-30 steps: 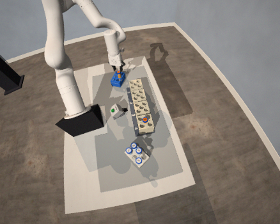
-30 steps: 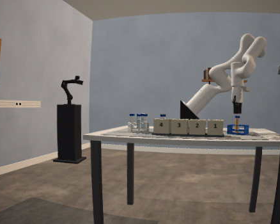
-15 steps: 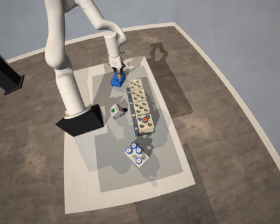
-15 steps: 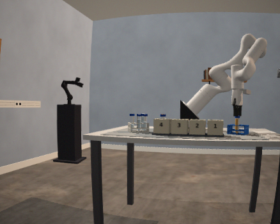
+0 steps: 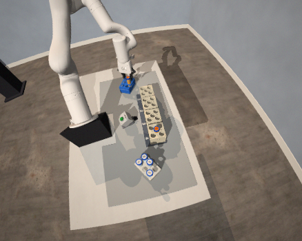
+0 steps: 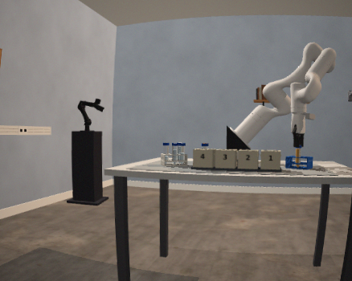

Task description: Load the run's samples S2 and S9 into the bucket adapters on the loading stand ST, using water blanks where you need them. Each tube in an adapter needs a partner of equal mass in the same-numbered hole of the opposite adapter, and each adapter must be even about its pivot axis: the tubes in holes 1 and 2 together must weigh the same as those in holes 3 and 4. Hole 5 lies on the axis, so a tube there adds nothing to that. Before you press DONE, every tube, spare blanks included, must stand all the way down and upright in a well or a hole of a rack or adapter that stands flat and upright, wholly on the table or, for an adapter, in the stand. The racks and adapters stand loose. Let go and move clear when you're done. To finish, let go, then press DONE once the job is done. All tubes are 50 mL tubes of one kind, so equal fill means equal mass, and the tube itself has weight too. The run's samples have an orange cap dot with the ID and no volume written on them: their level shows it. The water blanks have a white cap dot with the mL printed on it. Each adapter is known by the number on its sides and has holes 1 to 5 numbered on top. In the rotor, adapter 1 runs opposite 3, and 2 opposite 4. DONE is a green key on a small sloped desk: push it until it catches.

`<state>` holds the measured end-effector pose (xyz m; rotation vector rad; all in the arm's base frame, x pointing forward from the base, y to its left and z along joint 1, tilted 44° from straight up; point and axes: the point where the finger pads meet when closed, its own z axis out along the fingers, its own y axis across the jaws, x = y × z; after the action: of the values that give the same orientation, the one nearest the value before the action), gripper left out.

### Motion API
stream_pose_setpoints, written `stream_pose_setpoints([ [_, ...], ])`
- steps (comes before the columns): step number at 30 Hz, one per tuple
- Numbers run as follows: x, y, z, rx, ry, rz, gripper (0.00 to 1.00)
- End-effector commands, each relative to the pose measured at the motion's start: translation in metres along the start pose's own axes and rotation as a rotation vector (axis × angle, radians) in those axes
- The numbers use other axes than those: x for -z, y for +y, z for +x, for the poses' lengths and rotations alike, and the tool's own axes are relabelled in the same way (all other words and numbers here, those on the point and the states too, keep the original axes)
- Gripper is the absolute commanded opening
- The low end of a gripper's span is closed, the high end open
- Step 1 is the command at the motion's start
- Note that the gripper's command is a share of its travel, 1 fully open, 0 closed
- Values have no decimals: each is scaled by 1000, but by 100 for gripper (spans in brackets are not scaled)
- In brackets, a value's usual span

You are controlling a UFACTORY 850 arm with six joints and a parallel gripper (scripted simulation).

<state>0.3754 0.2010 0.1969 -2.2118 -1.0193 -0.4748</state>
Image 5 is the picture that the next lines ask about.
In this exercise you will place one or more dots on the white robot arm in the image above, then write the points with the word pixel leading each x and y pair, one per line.
pixel 60 56

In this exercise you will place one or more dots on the blue tube rack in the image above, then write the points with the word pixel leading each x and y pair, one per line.
pixel 124 86

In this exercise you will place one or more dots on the beige tube rack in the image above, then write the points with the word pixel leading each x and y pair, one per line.
pixel 156 169

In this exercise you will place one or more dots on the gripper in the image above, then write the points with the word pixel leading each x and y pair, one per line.
pixel 126 68

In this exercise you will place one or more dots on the beige bucket adapter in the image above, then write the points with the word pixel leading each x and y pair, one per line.
pixel 149 103
pixel 156 137
pixel 152 116
pixel 146 91

